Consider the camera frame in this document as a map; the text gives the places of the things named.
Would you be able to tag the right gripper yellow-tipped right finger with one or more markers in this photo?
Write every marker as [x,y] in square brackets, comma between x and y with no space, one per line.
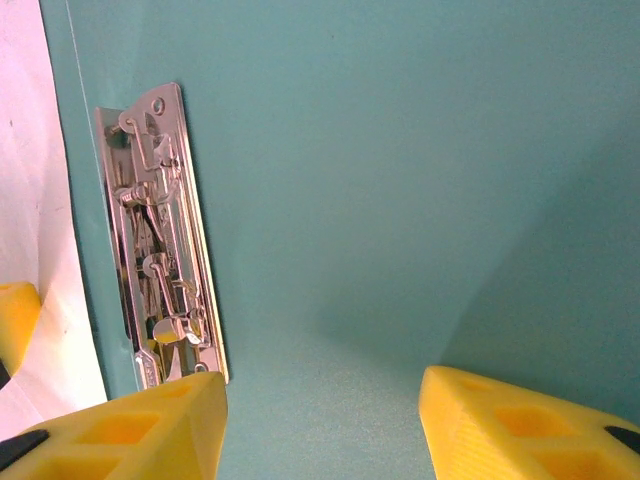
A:
[525,440]

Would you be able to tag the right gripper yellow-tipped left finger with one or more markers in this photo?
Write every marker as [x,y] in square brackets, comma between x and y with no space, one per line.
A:
[125,440]

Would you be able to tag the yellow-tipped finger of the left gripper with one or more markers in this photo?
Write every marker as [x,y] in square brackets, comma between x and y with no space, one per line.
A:
[17,320]

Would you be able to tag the white paper sheet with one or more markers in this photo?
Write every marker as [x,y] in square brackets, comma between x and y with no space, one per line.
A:
[30,150]

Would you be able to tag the metal folder clip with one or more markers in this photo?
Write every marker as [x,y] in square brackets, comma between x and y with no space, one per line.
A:
[172,225]

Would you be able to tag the green paper folder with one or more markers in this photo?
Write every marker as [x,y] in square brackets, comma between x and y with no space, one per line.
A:
[400,200]

